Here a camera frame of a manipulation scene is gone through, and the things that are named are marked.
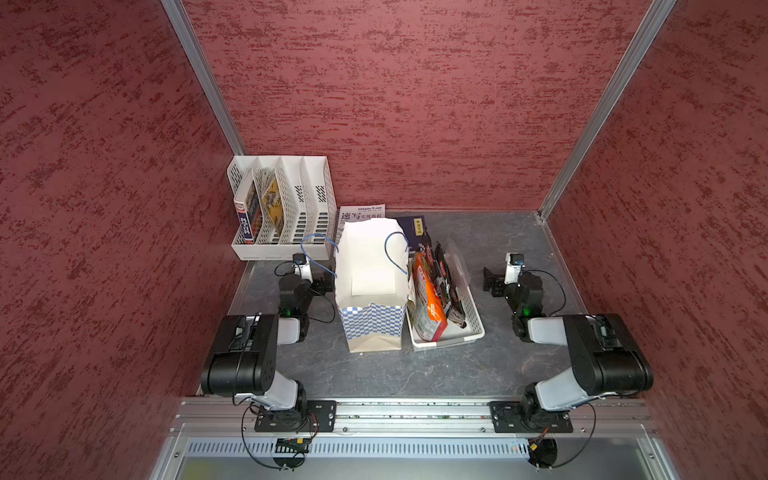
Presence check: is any white file organizer rack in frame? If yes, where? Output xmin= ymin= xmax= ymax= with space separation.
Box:
xmin=227 ymin=155 xmax=338 ymax=261

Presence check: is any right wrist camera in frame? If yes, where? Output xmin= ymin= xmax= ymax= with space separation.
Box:
xmin=504 ymin=253 xmax=525 ymax=285

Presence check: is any dark navy notebook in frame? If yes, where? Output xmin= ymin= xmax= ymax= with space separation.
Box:
xmin=397 ymin=215 xmax=430 ymax=250

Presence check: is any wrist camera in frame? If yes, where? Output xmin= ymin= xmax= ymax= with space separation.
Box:
xmin=292 ymin=253 xmax=313 ymax=282
xmin=504 ymin=253 xmax=525 ymax=285

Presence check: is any aluminium rail base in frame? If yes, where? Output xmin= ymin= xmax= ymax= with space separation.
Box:
xmin=165 ymin=397 xmax=660 ymax=466

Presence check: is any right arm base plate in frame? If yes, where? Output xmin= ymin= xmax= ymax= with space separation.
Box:
xmin=488 ymin=401 xmax=573 ymax=434

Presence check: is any yellow magazine in rack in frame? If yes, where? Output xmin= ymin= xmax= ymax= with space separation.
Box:
xmin=261 ymin=172 xmax=285 ymax=236

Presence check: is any black red condiment packet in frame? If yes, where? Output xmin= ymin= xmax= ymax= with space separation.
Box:
xmin=433 ymin=243 xmax=467 ymax=329

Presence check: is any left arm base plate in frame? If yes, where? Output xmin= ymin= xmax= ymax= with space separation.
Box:
xmin=253 ymin=400 xmax=338 ymax=434

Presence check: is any orange condiment packet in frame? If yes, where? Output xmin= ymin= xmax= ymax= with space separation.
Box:
xmin=411 ymin=253 xmax=447 ymax=342

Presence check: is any blue white book in rack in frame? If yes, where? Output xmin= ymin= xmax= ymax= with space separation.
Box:
xmin=234 ymin=170 xmax=261 ymax=244

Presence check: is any white plastic tray basket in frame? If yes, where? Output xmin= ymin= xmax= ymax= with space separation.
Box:
xmin=407 ymin=248 xmax=485 ymax=351

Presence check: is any white blue checkered paper bag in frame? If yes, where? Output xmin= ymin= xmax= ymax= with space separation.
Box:
xmin=335 ymin=218 xmax=410 ymax=353

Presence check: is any white booklet with text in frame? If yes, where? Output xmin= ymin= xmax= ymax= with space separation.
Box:
xmin=337 ymin=204 xmax=386 ymax=232

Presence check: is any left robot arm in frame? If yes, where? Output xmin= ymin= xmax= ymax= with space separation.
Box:
xmin=200 ymin=274 xmax=333 ymax=423

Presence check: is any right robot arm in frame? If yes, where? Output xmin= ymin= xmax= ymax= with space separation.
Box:
xmin=483 ymin=267 xmax=654 ymax=432

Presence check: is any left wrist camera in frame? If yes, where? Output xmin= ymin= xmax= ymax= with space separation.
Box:
xmin=292 ymin=253 xmax=313 ymax=282

